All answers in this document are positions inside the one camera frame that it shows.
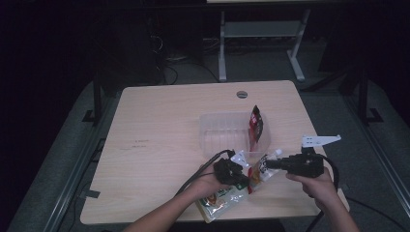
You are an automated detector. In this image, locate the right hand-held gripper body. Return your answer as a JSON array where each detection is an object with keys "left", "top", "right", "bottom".
[{"left": 281, "top": 134, "right": 342, "bottom": 179}]

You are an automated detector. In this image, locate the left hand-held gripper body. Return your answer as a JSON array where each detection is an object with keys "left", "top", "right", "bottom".
[{"left": 212, "top": 149, "right": 249, "bottom": 187}]

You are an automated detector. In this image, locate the green and white food pouch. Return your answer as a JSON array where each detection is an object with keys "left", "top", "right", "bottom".
[{"left": 194, "top": 182, "right": 251, "bottom": 224}]

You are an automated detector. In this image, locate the clear plastic container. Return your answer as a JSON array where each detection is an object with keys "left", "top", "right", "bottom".
[{"left": 198, "top": 111, "right": 273, "bottom": 160}]

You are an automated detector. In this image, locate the red snack packet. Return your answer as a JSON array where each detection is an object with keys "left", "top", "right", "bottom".
[{"left": 248, "top": 104, "right": 265, "bottom": 153}]

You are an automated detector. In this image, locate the person's right hand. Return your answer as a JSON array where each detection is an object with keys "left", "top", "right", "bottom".
[{"left": 285, "top": 167, "right": 340, "bottom": 211}]

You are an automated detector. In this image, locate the person's left hand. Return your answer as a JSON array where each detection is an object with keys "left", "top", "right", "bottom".
[{"left": 188, "top": 163, "right": 230, "bottom": 203}]

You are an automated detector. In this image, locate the black metal stand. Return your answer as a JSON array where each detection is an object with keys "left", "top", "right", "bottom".
[
  {"left": 353, "top": 64, "right": 385, "bottom": 125},
  {"left": 81, "top": 69, "right": 104, "bottom": 125}
]

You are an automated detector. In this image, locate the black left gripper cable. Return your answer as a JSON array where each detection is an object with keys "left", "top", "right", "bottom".
[{"left": 174, "top": 148, "right": 236, "bottom": 197}]

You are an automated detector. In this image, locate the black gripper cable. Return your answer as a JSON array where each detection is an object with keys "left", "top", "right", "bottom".
[
  {"left": 304, "top": 154, "right": 341, "bottom": 232},
  {"left": 174, "top": 148, "right": 236, "bottom": 197}
]

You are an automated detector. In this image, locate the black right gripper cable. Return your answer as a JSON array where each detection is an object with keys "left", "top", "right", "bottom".
[{"left": 304, "top": 154, "right": 341, "bottom": 232}]

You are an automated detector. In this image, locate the black floor cable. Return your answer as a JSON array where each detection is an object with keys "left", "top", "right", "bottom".
[{"left": 345, "top": 195, "right": 410, "bottom": 232}]

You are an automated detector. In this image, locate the bundle of floor cables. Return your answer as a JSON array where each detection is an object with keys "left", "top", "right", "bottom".
[{"left": 154, "top": 33, "right": 221, "bottom": 85}]

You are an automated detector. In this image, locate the white metal desk frame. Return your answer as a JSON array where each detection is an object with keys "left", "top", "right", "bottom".
[{"left": 206, "top": 0, "right": 312, "bottom": 83}]

